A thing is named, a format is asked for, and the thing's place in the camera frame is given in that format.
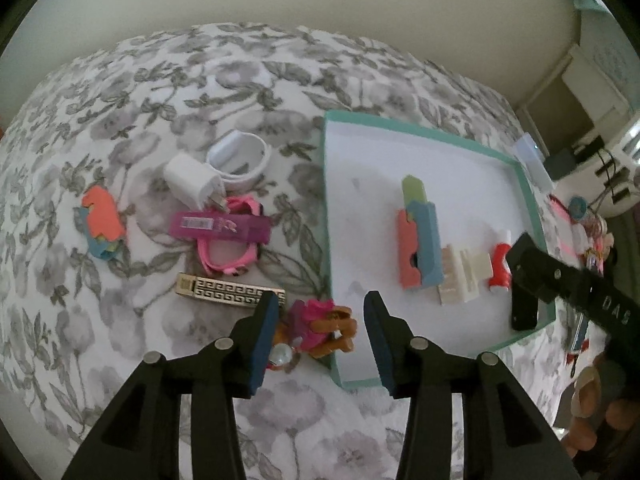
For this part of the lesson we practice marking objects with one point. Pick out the white furniture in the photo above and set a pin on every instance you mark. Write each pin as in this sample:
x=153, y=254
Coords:
x=600, y=95

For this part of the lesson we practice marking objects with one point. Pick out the red white tube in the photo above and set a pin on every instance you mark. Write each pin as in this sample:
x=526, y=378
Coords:
x=500, y=265

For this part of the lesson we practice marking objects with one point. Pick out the small dark device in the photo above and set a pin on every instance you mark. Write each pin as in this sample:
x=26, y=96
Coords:
x=559, y=162

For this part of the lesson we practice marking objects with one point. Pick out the person's right hand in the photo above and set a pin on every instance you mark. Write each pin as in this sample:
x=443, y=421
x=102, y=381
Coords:
x=587, y=410

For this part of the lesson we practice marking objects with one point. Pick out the pile of pink trinkets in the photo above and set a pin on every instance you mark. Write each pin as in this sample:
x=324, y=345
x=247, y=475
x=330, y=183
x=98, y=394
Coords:
x=585, y=230

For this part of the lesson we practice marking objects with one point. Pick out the teal cardboard box lid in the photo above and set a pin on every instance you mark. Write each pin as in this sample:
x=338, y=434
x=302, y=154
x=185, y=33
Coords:
x=375, y=185

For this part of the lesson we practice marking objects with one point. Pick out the white charger plug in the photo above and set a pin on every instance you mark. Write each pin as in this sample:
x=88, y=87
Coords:
x=190, y=177

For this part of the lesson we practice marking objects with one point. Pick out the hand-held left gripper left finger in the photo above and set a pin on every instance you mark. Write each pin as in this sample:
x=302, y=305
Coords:
x=265, y=345

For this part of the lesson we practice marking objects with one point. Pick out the small pink blue knife toy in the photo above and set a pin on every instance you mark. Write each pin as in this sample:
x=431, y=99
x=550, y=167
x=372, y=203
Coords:
x=102, y=212

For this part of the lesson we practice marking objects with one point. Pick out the gold patterned box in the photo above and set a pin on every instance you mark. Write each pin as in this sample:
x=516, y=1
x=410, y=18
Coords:
x=225, y=291

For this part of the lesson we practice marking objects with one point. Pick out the cream plastic block toy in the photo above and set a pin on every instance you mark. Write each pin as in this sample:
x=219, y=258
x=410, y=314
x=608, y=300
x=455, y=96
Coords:
x=460, y=275

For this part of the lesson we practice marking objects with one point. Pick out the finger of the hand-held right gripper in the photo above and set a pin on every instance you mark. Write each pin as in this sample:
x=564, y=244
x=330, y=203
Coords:
x=525, y=312
x=545, y=272

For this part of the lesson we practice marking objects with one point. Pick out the large pink blue knife toy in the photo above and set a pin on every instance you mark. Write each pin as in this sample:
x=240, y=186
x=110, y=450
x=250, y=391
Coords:
x=425, y=240

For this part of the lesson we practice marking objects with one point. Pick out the white wristwatch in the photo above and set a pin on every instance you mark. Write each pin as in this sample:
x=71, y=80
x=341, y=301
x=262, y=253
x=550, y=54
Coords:
x=260, y=160

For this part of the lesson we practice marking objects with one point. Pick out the small clear plastic box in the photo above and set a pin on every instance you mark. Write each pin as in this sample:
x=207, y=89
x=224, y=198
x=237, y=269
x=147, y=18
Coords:
x=532, y=160

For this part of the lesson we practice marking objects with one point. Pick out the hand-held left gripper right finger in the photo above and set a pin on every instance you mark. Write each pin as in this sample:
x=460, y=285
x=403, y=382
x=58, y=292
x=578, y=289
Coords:
x=380, y=345

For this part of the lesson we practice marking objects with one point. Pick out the magenta cosmetic box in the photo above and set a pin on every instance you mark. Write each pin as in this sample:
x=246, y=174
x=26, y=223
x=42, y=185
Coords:
x=220, y=226

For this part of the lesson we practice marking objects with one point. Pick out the pink wristwatch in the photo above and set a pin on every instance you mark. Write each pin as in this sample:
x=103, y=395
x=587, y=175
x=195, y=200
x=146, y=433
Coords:
x=220, y=266

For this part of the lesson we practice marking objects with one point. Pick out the brown doll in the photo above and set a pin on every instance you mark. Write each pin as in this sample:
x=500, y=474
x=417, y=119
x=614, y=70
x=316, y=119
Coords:
x=325, y=325

